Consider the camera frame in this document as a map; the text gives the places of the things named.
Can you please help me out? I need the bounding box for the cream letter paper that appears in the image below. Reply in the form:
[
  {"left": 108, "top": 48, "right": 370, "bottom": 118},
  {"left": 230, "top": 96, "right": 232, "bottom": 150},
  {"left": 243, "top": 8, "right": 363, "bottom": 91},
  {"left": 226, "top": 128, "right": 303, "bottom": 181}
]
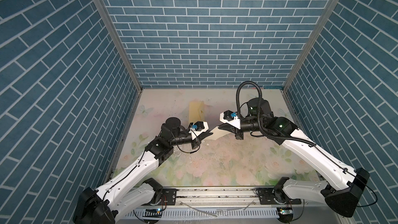
[{"left": 208, "top": 127, "right": 231, "bottom": 140}]

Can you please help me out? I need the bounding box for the yellow envelope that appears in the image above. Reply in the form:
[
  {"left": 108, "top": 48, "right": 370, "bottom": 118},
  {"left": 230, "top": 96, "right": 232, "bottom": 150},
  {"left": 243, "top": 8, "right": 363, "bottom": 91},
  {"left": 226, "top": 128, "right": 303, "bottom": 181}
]
[{"left": 188, "top": 101, "right": 205, "bottom": 123}]

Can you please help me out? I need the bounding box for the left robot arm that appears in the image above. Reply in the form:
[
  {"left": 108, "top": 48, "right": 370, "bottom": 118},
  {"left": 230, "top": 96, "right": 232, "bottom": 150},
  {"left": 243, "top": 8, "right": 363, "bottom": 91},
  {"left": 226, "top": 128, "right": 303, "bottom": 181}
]
[{"left": 73, "top": 117, "right": 212, "bottom": 224}]

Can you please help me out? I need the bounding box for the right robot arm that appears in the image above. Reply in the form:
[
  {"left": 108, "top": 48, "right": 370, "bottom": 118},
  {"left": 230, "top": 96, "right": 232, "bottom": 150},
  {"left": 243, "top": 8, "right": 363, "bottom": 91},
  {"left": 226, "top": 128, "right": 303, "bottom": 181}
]
[{"left": 219, "top": 98, "right": 370, "bottom": 218}]

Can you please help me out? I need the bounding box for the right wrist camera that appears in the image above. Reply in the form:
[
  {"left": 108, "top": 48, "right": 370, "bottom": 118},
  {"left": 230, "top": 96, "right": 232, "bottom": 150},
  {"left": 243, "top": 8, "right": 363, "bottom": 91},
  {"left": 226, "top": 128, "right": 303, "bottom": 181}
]
[{"left": 220, "top": 110, "right": 241, "bottom": 130}]

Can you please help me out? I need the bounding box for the black corrugated cable hose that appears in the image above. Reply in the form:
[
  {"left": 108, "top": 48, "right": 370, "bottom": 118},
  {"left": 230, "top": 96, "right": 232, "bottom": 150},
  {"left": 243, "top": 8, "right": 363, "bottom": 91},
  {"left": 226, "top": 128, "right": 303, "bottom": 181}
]
[{"left": 235, "top": 80, "right": 316, "bottom": 147}]

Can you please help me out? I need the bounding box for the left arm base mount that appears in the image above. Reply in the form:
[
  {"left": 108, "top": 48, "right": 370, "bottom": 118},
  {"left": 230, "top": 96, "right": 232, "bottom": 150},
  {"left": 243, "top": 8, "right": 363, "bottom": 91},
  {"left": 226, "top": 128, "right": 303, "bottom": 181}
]
[{"left": 146, "top": 188, "right": 177, "bottom": 206}]

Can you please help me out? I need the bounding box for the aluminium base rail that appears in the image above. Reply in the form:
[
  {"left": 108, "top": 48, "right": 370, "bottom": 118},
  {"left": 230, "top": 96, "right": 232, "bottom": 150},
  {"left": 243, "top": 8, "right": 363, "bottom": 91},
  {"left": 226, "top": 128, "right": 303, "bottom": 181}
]
[{"left": 81, "top": 186, "right": 355, "bottom": 224}]

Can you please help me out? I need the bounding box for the white vented cable duct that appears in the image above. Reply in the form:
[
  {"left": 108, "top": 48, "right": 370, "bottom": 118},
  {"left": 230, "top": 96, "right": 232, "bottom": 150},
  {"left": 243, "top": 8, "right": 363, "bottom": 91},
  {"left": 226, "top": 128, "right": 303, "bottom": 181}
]
[{"left": 122, "top": 207, "right": 279, "bottom": 221}]

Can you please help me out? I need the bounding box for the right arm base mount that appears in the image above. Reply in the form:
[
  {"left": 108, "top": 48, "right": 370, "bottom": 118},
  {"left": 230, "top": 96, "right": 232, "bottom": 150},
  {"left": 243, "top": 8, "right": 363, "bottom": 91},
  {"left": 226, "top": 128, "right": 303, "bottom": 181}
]
[{"left": 254, "top": 187, "right": 302, "bottom": 205}]

